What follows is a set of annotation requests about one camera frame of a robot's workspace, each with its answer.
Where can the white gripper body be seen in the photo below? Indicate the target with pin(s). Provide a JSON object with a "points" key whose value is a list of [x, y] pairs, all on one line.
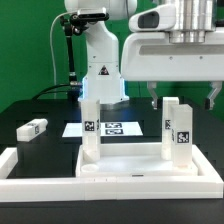
{"points": [[149, 56]]}

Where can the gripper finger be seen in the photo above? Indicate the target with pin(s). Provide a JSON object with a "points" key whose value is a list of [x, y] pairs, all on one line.
{"points": [[151, 86], [216, 87]]}

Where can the white desk top tray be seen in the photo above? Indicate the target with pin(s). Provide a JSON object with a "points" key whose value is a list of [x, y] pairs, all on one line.
{"points": [[131, 160]]}

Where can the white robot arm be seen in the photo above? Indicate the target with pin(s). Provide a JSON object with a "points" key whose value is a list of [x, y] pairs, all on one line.
{"points": [[177, 41]]}

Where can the marker tag sheet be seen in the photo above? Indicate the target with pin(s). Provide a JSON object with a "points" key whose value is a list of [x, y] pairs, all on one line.
{"points": [[107, 129]]}

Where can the camera on stand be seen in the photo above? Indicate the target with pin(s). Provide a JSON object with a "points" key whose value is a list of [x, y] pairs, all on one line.
{"points": [[95, 14]]}

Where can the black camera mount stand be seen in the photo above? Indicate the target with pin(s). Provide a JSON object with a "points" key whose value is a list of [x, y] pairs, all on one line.
{"points": [[75, 86]]}

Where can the white U-shaped frame fence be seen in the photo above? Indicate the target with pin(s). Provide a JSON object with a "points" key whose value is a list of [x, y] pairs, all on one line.
{"points": [[207, 184]]}

